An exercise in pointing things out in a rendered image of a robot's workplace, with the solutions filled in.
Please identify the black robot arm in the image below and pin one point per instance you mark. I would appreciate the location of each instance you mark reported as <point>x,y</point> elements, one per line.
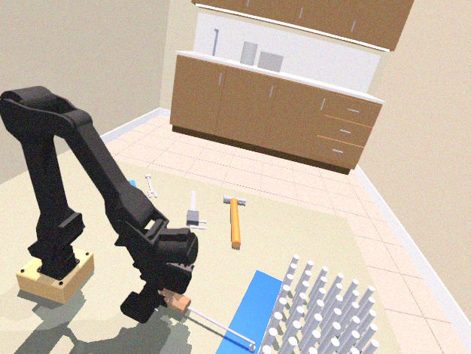
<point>33,115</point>

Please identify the blue flat strip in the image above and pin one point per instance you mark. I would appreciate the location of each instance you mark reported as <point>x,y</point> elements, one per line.
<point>252,316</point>

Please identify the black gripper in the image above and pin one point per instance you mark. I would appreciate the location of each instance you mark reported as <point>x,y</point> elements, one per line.
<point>141,306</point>

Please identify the white open-end wrench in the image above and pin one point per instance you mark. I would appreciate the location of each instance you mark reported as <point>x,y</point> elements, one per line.
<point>151,190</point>

